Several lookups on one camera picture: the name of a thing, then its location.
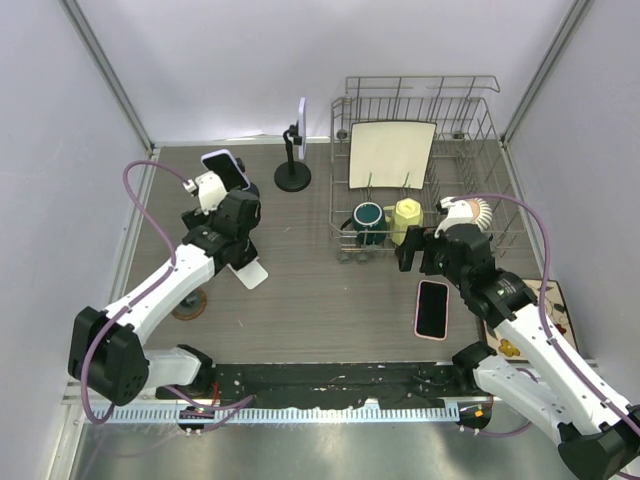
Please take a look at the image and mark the pink case phone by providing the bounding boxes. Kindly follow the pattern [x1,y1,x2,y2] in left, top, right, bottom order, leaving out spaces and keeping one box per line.
[414,280,449,341]

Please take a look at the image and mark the white phone stand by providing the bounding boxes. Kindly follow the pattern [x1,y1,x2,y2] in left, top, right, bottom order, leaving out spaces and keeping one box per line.
[228,258,268,290]

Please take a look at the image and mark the black round phone stand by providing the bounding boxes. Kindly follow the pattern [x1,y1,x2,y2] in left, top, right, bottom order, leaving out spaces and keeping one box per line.
[235,157,260,197]

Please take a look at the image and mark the lavender case phone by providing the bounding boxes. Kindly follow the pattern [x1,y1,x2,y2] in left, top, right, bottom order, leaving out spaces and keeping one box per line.
[201,149,251,191]

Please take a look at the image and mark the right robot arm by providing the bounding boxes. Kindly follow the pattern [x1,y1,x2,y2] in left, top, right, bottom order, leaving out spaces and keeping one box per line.
[396,224,639,479]

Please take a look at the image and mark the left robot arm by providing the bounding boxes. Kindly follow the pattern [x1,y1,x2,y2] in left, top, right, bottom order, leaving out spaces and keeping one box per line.
[68,190,268,406]

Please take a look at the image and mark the wooden round phone stand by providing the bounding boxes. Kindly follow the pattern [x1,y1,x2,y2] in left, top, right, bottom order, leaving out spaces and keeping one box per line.
[171,288,207,321]

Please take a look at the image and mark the black gooseneck phone stand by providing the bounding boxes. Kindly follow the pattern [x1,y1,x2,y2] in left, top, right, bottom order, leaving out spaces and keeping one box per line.
[274,124,312,193]

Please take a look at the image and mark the upright lavender phone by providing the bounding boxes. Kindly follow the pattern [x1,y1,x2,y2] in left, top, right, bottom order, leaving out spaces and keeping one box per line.
[297,97,307,161]

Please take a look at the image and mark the yellow mug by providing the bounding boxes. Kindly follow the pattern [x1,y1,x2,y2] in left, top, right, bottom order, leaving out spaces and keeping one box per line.
[383,198,424,246]

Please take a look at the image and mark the white ribbed cup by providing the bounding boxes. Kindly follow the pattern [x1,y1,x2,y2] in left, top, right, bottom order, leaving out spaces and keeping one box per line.
[468,198,493,232]

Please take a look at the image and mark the green mug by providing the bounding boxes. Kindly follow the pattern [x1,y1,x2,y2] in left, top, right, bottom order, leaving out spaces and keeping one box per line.
[340,201,390,246]

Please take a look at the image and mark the white square plate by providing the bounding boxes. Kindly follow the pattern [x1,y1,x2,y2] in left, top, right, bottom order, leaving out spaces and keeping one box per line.
[348,120,437,190]

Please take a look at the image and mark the metal dish rack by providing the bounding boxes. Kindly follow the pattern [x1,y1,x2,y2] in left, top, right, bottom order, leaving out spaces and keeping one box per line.
[328,75,514,263]

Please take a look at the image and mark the floral square plate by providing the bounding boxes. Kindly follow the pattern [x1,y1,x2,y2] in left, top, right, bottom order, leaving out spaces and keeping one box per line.
[477,280,578,362]

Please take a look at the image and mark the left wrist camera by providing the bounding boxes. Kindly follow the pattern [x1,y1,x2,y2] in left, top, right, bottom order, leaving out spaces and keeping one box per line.
[183,171,228,214]

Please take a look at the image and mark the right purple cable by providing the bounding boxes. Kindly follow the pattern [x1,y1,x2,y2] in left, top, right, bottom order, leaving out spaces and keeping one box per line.
[464,193,640,480]

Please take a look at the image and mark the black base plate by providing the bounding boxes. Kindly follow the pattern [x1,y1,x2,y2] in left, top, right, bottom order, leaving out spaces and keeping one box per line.
[180,362,488,410]

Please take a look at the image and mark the white cable duct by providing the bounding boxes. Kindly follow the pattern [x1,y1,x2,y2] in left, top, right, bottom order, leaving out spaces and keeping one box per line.
[109,402,459,426]

